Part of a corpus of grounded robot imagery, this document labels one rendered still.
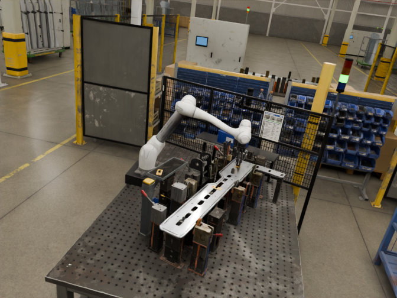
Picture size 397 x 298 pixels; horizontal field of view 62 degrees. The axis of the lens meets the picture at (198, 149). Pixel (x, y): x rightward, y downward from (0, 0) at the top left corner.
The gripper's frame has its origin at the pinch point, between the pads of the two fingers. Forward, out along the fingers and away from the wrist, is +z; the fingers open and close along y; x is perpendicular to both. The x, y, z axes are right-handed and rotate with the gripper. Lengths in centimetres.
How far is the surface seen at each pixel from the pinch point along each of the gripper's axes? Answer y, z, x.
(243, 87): -76, -25, 194
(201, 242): 20, 9, -109
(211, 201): 6, 5, -67
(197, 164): -21, -9, -46
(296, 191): 50, 40, 58
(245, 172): 9.1, 5.7, -3.6
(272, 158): 21.4, 3.0, 37.7
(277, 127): 17, -25, 54
